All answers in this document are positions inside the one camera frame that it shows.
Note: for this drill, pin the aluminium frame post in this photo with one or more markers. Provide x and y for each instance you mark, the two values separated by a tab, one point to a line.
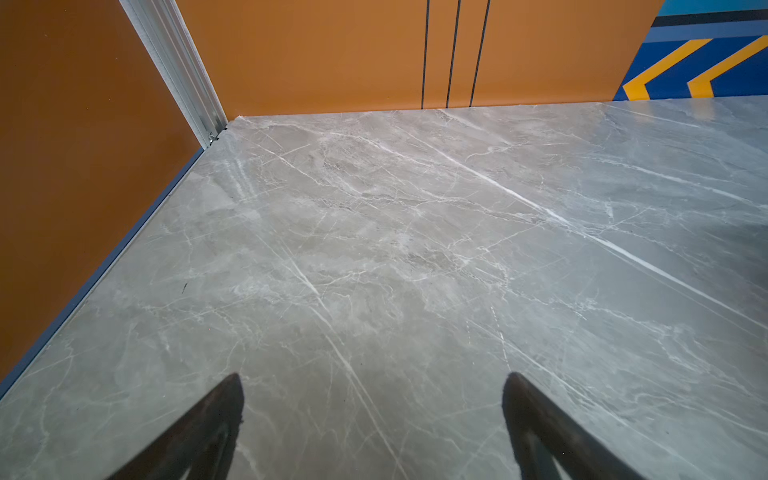
167	39

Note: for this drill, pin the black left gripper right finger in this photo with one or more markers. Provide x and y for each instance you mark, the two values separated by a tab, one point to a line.
545	440

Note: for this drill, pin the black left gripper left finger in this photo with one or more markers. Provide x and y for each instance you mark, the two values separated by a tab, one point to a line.
199	445

